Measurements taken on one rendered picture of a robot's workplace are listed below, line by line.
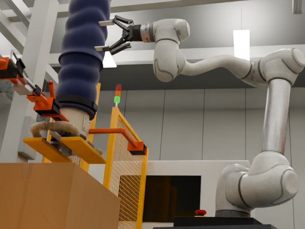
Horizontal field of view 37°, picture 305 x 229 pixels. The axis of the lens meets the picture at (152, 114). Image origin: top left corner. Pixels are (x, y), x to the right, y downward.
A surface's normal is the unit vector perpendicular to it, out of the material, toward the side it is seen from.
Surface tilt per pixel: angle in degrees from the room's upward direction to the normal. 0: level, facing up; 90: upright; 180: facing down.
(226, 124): 90
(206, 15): 180
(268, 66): 87
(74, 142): 180
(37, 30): 90
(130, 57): 90
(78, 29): 76
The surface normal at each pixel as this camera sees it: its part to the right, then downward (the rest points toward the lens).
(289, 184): 0.57, -0.16
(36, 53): -0.25, -0.41
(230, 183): -0.75, -0.43
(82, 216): 0.97, -0.03
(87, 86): 0.62, -0.48
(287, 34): -0.08, 0.91
